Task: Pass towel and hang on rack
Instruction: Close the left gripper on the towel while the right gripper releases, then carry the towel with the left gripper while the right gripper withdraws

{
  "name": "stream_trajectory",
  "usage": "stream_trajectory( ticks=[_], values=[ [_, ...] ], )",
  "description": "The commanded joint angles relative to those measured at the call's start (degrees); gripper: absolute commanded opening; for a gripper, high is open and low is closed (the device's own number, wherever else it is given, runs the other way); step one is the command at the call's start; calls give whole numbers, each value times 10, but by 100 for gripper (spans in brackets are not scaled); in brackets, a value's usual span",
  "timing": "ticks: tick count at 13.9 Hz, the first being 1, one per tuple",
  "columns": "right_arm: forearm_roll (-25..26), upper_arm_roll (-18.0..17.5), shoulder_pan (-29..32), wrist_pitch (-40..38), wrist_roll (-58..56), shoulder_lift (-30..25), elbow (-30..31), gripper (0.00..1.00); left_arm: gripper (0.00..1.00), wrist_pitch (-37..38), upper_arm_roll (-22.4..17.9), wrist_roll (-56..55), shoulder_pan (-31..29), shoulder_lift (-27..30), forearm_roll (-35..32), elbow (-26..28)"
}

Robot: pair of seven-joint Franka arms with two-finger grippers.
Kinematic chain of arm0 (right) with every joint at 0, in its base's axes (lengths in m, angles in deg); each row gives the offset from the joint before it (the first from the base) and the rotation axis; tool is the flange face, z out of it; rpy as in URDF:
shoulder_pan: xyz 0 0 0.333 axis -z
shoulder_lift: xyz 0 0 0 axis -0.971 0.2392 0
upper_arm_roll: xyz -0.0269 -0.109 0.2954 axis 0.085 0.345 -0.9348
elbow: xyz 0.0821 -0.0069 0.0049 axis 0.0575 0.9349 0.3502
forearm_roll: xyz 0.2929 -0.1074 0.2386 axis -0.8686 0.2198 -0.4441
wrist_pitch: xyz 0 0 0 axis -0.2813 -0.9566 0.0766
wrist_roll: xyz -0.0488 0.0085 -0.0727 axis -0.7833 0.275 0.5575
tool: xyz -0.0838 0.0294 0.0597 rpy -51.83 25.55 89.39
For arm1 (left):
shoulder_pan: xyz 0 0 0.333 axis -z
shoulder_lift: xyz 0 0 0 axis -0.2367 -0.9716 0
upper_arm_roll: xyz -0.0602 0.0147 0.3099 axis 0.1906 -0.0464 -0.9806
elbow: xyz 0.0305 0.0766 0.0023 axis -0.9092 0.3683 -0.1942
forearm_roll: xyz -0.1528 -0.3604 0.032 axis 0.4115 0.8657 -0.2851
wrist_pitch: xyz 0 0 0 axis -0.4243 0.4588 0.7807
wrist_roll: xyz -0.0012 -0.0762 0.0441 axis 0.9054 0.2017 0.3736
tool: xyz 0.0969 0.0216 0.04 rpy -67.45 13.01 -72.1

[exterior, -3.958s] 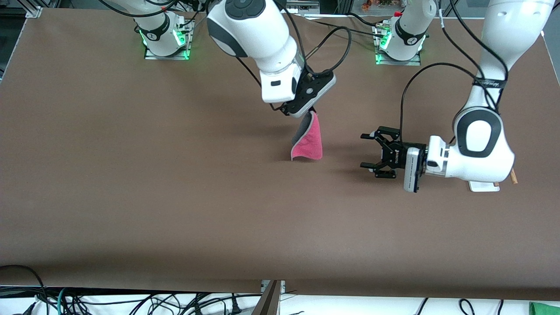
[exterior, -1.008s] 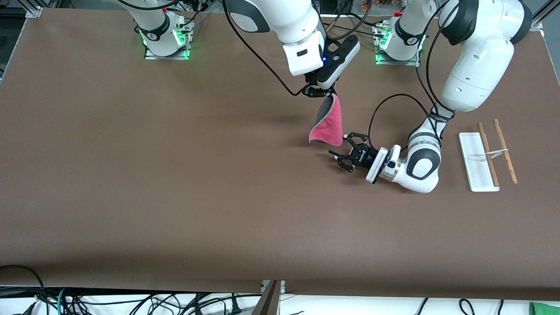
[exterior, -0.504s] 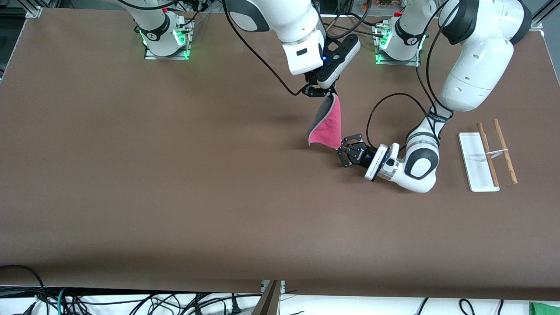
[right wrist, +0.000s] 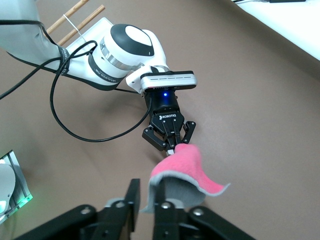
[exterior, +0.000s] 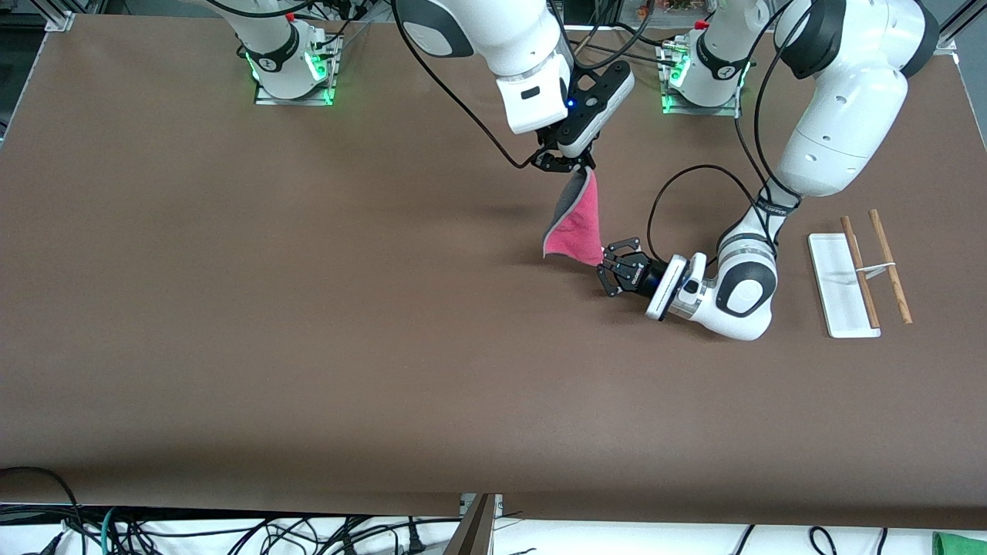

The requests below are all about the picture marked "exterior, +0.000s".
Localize pink and grey towel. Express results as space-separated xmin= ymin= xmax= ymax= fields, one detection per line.
xmin=542 ymin=168 xmax=606 ymax=268

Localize white wooden towel rack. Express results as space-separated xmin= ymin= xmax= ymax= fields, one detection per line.
xmin=807 ymin=209 xmax=914 ymax=339

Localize orange background objects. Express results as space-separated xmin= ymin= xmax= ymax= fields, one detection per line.
xmin=636 ymin=0 xmax=714 ymax=20

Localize green cloth object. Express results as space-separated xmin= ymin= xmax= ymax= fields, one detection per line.
xmin=931 ymin=530 xmax=987 ymax=555

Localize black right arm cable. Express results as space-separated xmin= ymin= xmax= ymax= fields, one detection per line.
xmin=389 ymin=0 xmax=556 ymax=169

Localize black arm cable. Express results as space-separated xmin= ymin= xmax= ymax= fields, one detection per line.
xmin=389 ymin=0 xmax=556 ymax=169
xmin=646 ymin=0 xmax=820 ymax=267

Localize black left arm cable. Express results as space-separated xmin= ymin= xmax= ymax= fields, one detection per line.
xmin=646 ymin=0 xmax=820 ymax=267

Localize black cable on table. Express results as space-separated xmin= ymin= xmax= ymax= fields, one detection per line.
xmin=574 ymin=22 xmax=683 ymax=70

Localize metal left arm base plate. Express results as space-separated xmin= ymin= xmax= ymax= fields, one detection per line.
xmin=661 ymin=39 xmax=743 ymax=116

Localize black base cable bundle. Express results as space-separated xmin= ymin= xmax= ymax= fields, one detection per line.
xmin=281 ymin=0 xmax=371 ymax=59

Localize metal table bracket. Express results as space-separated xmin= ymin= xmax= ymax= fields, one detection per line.
xmin=446 ymin=493 xmax=504 ymax=555

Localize black floor cable tangle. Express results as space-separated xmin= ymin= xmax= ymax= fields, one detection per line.
xmin=116 ymin=515 xmax=463 ymax=555

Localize black looped floor cable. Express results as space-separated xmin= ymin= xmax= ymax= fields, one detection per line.
xmin=0 ymin=466 xmax=84 ymax=555

